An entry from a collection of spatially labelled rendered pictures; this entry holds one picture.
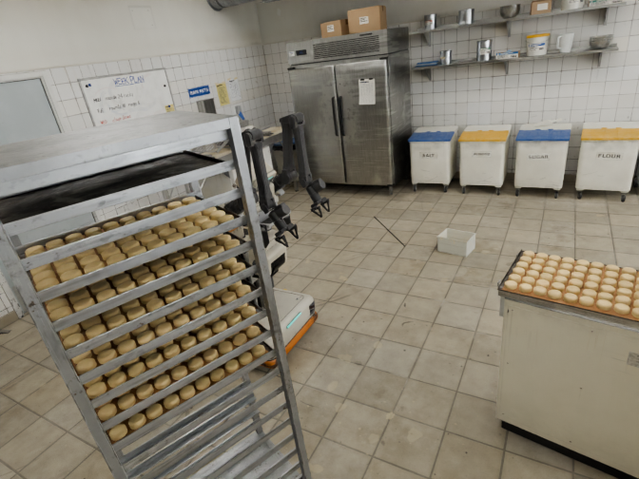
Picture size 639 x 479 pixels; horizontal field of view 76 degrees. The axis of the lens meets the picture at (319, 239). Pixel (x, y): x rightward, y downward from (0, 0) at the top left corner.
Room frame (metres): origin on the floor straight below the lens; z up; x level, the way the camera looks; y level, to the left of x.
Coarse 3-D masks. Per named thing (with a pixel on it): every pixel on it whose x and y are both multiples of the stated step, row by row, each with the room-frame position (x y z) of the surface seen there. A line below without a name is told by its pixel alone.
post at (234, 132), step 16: (240, 128) 1.21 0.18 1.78; (240, 144) 1.21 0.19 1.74; (240, 160) 1.20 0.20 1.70; (240, 176) 1.20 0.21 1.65; (256, 208) 1.21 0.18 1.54; (256, 224) 1.21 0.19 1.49; (256, 240) 1.20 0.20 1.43; (256, 256) 1.21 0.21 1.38; (272, 288) 1.21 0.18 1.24; (272, 304) 1.21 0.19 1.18; (272, 320) 1.20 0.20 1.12; (272, 336) 1.22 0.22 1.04; (288, 368) 1.21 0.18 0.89; (288, 384) 1.20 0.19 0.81; (288, 400) 1.20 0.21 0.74; (304, 448) 1.21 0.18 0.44; (304, 464) 1.20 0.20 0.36
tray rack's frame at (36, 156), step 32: (96, 128) 1.38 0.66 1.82; (128, 128) 1.26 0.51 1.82; (160, 128) 1.17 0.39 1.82; (192, 128) 1.13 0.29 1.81; (224, 128) 1.19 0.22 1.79; (0, 160) 1.00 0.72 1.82; (32, 160) 0.93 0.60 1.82; (64, 160) 0.95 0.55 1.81; (96, 160) 0.99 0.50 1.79; (0, 224) 0.86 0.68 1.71; (0, 256) 0.85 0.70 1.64; (32, 288) 0.86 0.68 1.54; (64, 352) 0.86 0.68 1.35; (96, 416) 0.86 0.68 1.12
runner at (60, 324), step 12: (228, 252) 1.17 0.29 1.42; (240, 252) 1.20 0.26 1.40; (192, 264) 1.11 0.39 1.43; (204, 264) 1.13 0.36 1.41; (168, 276) 1.06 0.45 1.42; (180, 276) 1.08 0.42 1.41; (144, 288) 1.02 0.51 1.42; (156, 288) 1.04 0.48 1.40; (108, 300) 0.97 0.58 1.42; (120, 300) 0.98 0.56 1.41; (84, 312) 0.93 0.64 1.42; (96, 312) 0.94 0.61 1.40; (60, 324) 0.90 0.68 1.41; (72, 324) 0.91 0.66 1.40
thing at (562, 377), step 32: (512, 320) 1.49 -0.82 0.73; (544, 320) 1.41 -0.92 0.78; (576, 320) 1.33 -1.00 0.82; (512, 352) 1.48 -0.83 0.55; (544, 352) 1.40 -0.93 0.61; (576, 352) 1.32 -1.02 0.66; (608, 352) 1.25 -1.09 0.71; (512, 384) 1.48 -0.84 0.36; (544, 384) 1.38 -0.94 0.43; (576, 384) 1.30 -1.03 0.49; (608, 384) 1.23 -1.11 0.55; (512, 416) 1.47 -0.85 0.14; (544, 416) 1.37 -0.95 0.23; (576, 416) 1.29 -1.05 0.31; (608, 416) 1.21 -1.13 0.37; (576, 448) 1.27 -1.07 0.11; (608, 448) 1.20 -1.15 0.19
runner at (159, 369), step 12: (264, 312) 1.22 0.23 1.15; (240, 324) 1.16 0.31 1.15; (216, 336) 1.11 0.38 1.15; (192, 348) 1.06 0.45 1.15; (204, 348) 1.08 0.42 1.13; (168, 360) 1.02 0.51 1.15; (180, 360) 1.04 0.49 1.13; (156, 372) 0.99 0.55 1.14; (132, 384) 0.95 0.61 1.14; (108, 396) 0.91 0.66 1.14
